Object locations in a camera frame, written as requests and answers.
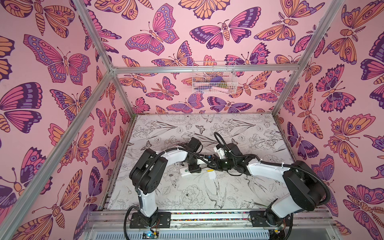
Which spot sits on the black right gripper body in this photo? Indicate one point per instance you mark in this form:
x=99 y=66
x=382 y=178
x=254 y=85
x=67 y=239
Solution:
x=224 y=163

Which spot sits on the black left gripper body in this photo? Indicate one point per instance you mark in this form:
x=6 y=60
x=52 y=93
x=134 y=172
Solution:
x=193 y=166

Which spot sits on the small white remote control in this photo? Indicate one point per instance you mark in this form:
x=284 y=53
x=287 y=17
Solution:
x=184 y=172

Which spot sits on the white battery cover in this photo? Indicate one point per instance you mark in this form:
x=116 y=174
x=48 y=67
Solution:
x=212 y=175

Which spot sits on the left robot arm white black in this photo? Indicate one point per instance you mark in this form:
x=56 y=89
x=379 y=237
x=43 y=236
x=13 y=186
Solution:
x=147 y=173

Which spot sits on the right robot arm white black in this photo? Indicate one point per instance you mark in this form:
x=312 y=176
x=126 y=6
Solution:
x=306 y=190

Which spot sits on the green circuit board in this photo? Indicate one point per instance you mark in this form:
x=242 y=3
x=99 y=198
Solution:
x=150 y=235

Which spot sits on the purple item in basket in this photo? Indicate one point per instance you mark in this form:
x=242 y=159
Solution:
x=217 y=80

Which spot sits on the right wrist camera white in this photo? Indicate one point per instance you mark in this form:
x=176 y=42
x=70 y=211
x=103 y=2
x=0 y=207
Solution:
x=220 y=152

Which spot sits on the white wire basket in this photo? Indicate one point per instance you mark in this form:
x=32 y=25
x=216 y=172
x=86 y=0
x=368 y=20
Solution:
x=201 y=76

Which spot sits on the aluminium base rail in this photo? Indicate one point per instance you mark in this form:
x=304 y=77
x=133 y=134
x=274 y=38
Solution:
x=214 y=225

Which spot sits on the aluminium cage frame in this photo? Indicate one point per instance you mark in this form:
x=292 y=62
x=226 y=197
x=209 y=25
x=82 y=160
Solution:
x=40 y=120

